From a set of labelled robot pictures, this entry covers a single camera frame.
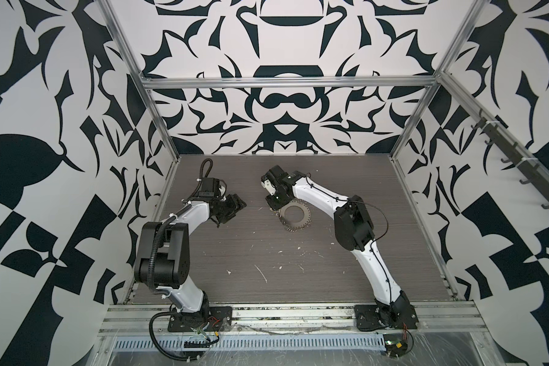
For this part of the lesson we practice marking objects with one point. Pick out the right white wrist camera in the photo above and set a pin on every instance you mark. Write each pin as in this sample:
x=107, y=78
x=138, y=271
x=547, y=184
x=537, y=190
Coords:
x=268, y=186

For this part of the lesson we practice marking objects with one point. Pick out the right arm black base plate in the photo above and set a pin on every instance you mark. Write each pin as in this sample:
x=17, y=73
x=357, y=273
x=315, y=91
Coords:
x=369, y=318

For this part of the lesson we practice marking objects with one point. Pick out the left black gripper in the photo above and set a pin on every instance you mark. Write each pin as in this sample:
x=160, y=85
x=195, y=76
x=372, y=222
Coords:
x=235, y=204

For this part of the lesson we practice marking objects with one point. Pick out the metal disc with key rings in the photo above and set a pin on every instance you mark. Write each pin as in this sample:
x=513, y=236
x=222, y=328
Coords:
x=294, y=216

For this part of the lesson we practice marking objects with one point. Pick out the small circuit board with wires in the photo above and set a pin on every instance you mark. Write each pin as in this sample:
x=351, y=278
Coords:
x=398, y=345

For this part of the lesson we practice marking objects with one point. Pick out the black wall hook rack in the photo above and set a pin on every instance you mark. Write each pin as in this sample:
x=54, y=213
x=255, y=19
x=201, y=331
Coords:
x=516, y=154

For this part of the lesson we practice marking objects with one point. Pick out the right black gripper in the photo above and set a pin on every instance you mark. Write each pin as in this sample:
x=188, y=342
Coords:
x=271, y=204

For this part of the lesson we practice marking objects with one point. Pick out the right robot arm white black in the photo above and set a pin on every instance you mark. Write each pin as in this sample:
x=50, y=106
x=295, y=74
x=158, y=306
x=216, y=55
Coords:
x=353, y=230

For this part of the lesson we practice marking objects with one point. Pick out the white slotted cable duct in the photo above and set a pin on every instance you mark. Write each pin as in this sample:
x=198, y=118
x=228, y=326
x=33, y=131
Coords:
x=262, y=342

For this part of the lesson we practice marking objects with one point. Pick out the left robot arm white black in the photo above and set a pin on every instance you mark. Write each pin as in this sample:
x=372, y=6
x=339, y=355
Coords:
x=164, y=257

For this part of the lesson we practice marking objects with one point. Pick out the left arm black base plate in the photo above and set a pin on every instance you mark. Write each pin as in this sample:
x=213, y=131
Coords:
x=210, y=319

